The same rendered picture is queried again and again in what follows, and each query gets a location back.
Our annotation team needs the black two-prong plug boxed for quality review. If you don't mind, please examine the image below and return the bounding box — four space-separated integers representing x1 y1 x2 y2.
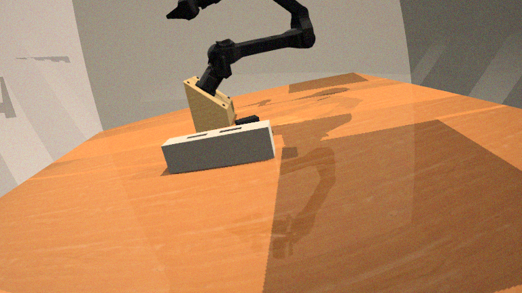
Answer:
234 115 260 126

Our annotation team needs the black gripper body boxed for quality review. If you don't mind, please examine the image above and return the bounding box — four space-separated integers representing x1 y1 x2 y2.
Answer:
178 0 220 20

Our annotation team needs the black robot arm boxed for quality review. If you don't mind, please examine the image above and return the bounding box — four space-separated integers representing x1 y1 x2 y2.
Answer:
195 0 315 96

